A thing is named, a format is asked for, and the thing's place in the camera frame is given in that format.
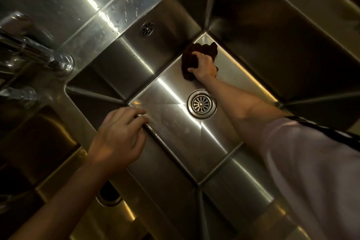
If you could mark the white shirt sleeve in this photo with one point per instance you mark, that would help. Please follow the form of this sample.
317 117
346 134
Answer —
312 175

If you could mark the dark brown cleaning cloth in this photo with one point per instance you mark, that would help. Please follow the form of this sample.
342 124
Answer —
194 55

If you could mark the round steel sink drain strainer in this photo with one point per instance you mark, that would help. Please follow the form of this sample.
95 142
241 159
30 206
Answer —
201 104

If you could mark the person's right fingers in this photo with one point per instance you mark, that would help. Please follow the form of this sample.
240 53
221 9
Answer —
197 61

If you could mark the small stainless steel sink basin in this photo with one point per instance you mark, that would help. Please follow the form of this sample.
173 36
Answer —
31 158

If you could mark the person's left forearm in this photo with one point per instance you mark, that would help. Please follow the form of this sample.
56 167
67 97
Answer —
60 203

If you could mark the chrome sink faucet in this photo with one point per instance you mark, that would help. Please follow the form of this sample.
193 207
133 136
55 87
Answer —
31 54

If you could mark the person's right forearm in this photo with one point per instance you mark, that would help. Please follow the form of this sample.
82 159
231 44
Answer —
239 104

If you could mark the person's left fingers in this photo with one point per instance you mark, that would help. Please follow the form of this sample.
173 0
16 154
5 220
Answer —
134 124

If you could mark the person's right hand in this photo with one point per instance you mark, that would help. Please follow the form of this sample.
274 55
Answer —
204 65

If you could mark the person's left hand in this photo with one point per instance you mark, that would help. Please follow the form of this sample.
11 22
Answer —
116 138

